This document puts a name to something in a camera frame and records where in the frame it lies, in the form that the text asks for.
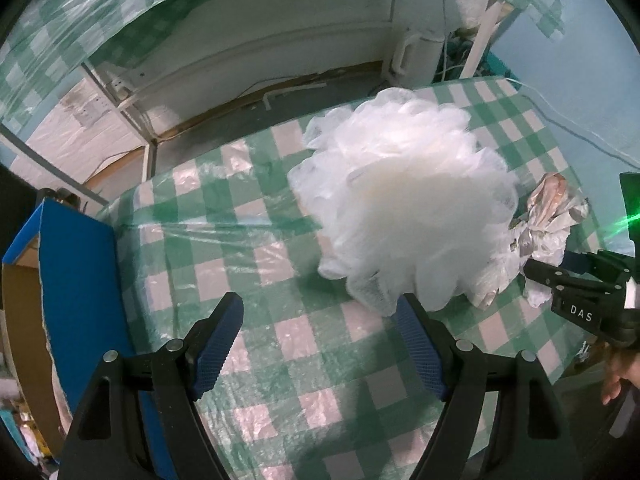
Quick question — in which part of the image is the white metal table frame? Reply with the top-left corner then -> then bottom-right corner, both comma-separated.
82,0 -> 516,181

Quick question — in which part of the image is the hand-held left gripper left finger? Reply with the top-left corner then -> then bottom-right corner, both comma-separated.
56,291 -> 246,480

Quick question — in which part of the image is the black webcam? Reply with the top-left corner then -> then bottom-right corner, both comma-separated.
37,187 -> 83,210

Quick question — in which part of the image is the white mesh bath loofah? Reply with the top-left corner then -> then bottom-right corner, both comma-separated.
287,87 -> 518,317

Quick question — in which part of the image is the white electric kettle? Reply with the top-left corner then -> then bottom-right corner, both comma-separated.
385,27 -> 446,86

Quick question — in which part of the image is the white wall socket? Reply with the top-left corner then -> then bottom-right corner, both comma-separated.
80,102 -> 108,126

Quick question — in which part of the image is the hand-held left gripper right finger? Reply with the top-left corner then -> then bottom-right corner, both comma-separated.
395,292 -> 585,480

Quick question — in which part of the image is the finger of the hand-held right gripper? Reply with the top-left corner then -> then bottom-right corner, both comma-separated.
562,249 -> 636,283
522,258 -> 623,306

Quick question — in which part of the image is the teal plastic basket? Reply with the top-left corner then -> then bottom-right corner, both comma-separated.
480,55 -> 516,78

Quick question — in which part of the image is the person's right hand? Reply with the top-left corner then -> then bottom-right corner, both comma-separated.
602,347 -> 640,406

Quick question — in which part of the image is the white plastic bag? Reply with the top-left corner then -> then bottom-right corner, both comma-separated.
470,172 -> 591,308

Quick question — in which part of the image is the blue-edged cardboard box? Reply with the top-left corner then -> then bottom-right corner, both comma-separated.
2,197 -> 176,480

